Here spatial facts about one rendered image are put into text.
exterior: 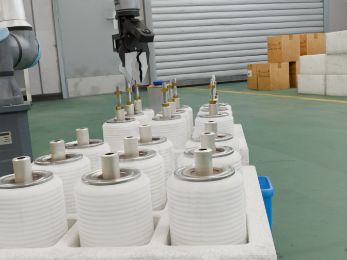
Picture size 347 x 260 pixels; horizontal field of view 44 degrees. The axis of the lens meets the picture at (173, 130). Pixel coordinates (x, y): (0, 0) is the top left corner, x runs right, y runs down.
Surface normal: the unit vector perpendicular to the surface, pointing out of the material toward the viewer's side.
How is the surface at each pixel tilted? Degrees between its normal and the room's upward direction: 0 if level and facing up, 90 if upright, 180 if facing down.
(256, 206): 0
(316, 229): 0
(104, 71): 90
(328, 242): 0
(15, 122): 90
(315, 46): 90
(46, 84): 90
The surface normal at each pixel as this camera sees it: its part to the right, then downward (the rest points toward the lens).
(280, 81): 0.31, 0.12
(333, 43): -0.94, 0.12
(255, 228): -0.07, -0.99
